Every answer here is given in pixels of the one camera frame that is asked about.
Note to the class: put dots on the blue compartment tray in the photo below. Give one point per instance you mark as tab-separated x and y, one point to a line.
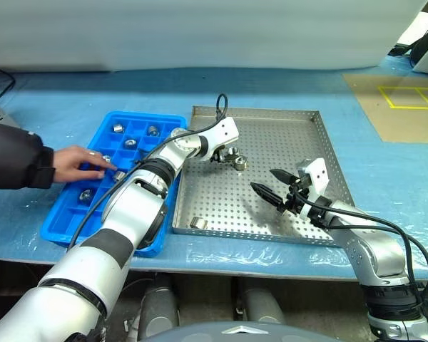
75	221

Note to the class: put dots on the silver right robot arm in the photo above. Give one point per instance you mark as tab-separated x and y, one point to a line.
371	249

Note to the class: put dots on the white foam backdrop sheet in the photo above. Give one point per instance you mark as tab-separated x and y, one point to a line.
199	32

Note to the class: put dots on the person's black-sleeved forearm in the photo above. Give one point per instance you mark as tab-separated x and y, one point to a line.
14	156

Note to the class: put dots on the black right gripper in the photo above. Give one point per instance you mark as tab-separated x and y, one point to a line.
292	203

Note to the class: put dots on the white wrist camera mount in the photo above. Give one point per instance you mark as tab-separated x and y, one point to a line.
224	132
317	174

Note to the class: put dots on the person's bare hand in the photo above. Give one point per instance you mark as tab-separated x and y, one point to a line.
71	164

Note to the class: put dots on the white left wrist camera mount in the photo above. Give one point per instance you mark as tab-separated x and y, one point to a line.
224	132

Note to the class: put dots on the brown cardboard mat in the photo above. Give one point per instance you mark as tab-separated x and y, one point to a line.
406	121

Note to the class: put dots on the grey rounded robot leg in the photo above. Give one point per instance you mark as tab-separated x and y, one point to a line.
262	306
158	310

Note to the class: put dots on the grey robot torso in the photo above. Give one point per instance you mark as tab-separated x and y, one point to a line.
217	333

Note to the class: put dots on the perforated metal tray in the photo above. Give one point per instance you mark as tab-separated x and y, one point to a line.
271	142

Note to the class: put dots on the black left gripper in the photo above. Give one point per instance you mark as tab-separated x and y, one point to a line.
217	155

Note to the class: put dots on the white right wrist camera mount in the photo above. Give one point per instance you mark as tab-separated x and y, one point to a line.
317	174

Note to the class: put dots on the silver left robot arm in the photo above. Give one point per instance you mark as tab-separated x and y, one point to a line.
92	267

